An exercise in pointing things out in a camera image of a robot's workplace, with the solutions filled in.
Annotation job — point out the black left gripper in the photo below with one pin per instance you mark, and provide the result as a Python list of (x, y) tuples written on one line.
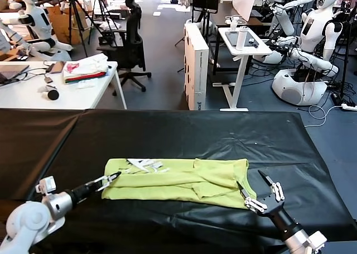
[(83, 192)]

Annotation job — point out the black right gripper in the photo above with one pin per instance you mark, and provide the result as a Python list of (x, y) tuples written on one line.
[(279, 215)]

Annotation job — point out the yellow-green t-shirt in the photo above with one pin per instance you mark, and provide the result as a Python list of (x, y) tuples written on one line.
[(173, 181)]

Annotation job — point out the white humanoid robot raised arm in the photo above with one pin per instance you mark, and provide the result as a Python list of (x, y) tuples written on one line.
[(284, 19)]

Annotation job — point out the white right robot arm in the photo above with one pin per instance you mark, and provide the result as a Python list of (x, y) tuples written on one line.
[(295, 240)]

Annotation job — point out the stack of folded clothes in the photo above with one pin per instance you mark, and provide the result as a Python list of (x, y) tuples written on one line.
[(85, 69)]

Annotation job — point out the small grey adapter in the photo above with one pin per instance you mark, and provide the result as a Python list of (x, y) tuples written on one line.
[(48, 79)]

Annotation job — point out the long white desk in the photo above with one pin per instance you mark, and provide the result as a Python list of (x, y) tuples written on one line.
[(22, 97)]

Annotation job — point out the white power strip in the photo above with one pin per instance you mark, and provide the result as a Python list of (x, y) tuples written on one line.
[(350, 107)]

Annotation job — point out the brown phone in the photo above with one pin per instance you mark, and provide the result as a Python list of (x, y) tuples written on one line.
[(58, 67)]

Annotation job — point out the black office chair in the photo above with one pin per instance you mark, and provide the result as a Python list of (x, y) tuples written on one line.
[(132, 47)]

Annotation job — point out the small white standing desk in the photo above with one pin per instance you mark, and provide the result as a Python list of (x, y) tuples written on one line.
[(241, 58)]

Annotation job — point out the tall white cardboard box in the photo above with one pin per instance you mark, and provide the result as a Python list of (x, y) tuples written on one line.
[(198, 69)]

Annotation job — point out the grey laptop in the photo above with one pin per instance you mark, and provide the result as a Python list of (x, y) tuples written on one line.
[(12, 71)]

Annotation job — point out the white insulated bottle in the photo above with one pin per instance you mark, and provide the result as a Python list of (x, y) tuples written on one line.
[(241, 39)]

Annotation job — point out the brown cardboard box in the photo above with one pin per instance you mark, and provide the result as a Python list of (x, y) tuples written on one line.
[(61, 28)]

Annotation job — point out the black light stand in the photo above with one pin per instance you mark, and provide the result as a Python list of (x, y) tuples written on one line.
[(346, 55)]

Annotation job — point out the grey tablet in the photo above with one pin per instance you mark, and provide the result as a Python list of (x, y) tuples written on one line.
[(231, 37)]

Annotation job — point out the white humanoid robot right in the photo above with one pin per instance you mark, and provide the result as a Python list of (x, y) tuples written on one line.
[(311, 36)]

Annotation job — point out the white humanoid robot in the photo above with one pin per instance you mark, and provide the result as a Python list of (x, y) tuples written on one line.
[(311, 36), (40, 25)]

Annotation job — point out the white humanoid robot left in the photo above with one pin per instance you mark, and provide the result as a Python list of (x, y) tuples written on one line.
[(40, 25)]

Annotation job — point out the short black tripod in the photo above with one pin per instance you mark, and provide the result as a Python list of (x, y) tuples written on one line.
[(104, 11)]

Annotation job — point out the tall black tripod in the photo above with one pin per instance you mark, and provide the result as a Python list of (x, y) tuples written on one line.
[(74, 14)]

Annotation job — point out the small white drone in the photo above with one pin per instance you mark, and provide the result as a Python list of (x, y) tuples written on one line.
[(234, 23)]

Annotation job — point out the white curved board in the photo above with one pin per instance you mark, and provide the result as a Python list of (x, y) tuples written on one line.
[(246, 2)]

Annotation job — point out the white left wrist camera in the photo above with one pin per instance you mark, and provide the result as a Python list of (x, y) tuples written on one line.
[(47, 185)]

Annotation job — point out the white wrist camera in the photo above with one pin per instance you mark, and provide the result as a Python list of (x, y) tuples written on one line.
[(47, 185), (316, 241)]

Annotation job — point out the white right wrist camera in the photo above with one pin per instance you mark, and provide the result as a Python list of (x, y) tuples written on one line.
[(316, 241)]

